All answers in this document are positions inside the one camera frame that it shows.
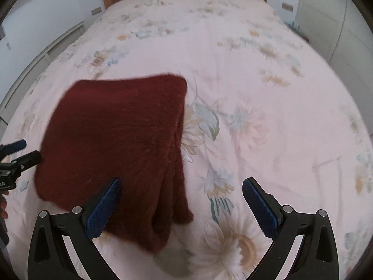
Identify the left wall socket plate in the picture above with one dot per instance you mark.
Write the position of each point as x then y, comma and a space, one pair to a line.
96, 11

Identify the white wardrobe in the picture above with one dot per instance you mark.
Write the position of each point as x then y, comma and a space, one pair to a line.
338, 32

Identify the right nightstand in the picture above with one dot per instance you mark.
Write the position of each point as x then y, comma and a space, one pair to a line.
296, 28

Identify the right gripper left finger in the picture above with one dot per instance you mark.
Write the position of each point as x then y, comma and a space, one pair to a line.
48, 257

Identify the dark red knit sweater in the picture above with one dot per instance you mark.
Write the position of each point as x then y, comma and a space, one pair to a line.
128, 129

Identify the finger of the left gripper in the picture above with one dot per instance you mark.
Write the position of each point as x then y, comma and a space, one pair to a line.
26, 161
13, 147

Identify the floral white bed cover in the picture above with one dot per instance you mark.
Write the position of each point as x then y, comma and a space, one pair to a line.
261, 103

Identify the person's left hand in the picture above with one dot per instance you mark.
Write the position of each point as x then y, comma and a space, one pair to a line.
3, 204

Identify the white radiator cover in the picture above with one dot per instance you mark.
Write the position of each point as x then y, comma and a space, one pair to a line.
38, 65

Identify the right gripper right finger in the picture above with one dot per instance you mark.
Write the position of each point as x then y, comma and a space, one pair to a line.
317, 257

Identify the wall socket plate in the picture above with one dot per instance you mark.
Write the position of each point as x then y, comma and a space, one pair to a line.
96, 11
287, 7

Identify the right wall socket plate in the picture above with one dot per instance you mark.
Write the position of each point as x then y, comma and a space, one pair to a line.
287, 7

